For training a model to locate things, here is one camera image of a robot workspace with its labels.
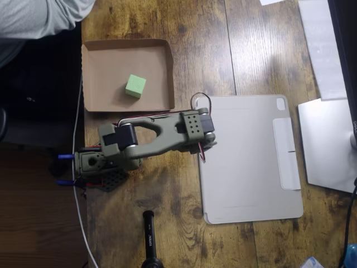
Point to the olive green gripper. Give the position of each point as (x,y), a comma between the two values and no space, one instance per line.
(212,144)

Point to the green foam cube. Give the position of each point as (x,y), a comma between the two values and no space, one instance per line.
(135,85)

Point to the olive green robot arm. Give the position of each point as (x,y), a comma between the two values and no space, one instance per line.
(156,148)

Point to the brown cardboard tray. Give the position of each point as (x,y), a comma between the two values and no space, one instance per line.
(106,72)

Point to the grey covered tablet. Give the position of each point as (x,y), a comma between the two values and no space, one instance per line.
(251,181)

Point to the silver monitor stand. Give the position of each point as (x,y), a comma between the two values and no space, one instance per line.
(326,139)

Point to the white foam sheet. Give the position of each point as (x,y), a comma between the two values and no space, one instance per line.
(320,42)

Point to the white paper sheet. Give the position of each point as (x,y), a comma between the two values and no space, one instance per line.
(273,2)

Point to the white blue small box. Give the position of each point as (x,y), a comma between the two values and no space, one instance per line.
(312,263)

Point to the black Dell monitor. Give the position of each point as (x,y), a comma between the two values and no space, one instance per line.
(346,42)

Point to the blue round object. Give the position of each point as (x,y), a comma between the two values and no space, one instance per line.
(352,257)

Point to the black chair armrest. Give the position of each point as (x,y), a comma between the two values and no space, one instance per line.
(2,124)

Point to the person in grey shirt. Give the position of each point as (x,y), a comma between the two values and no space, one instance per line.
(33,16)

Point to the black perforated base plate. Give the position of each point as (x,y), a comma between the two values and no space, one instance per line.
(114,181)

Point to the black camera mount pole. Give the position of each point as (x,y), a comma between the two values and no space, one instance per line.
(149,234)

